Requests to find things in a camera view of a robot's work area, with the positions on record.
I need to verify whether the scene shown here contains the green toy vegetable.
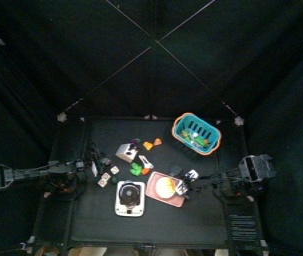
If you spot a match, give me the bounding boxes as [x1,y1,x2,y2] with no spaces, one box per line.
[128,162,143,177]

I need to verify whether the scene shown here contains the white toy utensil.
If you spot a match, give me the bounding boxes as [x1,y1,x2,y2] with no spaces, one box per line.
[138,154,155,170]

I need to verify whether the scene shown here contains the pink rectangular plastic tray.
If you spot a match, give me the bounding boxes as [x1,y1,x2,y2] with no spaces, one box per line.
[144,170,188,208]

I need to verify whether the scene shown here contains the teal basket with orange rim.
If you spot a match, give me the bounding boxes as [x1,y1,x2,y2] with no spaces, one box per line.
[171,112,223,157]

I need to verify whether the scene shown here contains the white round plate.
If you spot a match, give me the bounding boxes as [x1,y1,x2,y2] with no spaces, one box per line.
[154,176,178,200]

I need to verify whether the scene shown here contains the green toy in basket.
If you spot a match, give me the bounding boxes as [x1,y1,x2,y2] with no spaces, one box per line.
[192,136,211,150]

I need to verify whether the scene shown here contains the thin diagonal cord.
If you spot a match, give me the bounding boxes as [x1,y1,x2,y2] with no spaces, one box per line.
[61,0,218,116]
[104,0,239,119]

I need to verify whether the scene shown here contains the white toy cube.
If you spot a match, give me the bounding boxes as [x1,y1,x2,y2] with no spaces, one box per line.
[115,143,139,164]

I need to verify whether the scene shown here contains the white text label sticker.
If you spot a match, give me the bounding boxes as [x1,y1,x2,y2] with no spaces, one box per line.
[227,213,260,248]

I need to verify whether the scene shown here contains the white kitchen scale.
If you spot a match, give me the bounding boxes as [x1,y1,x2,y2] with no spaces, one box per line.
[114,180,147,218]

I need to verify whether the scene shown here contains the purple small toy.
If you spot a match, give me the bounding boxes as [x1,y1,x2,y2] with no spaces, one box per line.
[128,138,142,151]

